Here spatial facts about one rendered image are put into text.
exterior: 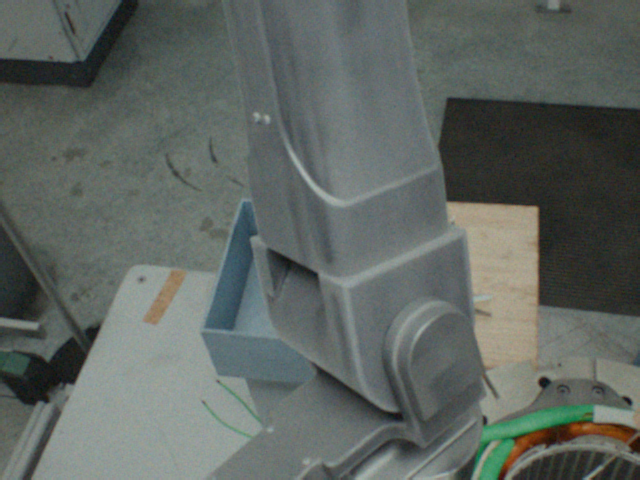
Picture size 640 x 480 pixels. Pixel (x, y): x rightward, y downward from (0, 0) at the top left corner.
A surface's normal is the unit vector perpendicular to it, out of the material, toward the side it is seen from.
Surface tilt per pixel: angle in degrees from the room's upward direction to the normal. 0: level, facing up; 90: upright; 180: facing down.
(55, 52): 90
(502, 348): 0
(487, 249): 0
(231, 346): 90
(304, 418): 24
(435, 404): 67
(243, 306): 0
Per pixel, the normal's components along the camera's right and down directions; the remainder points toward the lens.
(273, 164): -0.82, 0.35
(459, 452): -0.04, -0.64
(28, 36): -0.22, 0.77
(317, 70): 0.50, 0.22
